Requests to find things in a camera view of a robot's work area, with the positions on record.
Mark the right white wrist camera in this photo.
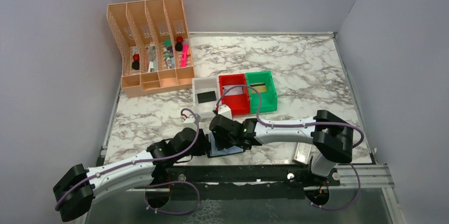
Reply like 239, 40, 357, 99
217, 104, 232, 120

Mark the silver card tin box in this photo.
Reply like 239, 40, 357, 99
293, 143, 312, 165

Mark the pink highlighter pen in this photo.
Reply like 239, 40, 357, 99
180, 43, 190, 67

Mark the white plastic bin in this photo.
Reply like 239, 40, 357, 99
192, 76, 220, 119

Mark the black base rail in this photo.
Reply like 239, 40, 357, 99
145, 164, 340, 205

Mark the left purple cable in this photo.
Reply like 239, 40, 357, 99
55, 107, 202, 216

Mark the black credit card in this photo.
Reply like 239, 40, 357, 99
196, 91, 217, 104

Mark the peach plastic desk organizer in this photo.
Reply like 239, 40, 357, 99
106, 0, 195, 97

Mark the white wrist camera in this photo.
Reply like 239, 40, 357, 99
181, 114, 201, 131
217, 104, 232, 120

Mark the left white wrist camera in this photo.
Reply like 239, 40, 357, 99
181, 114, 201, 131

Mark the silver patterned credit card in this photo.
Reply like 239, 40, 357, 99
221, 85, 244, 96

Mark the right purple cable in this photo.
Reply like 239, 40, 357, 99
214, 84, 365, 212

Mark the gold credit card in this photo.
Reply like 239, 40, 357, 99
250, 83, 267, 93

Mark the red black stamp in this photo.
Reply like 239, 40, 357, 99
174, 36, 184, 52
131, 53, 140, 70

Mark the purple cable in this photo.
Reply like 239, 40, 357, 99
55, 107, 202, 216
214, 84, 365, 212

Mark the green plastic bin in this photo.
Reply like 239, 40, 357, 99
245, 71, 278, 113

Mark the red plastic bin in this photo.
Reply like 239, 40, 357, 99
218, 74, 250, 116

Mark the white stapler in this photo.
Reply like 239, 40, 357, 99
146, 42, 158, 73

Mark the black leather card holder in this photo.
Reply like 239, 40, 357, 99
207, 132, 245, 158

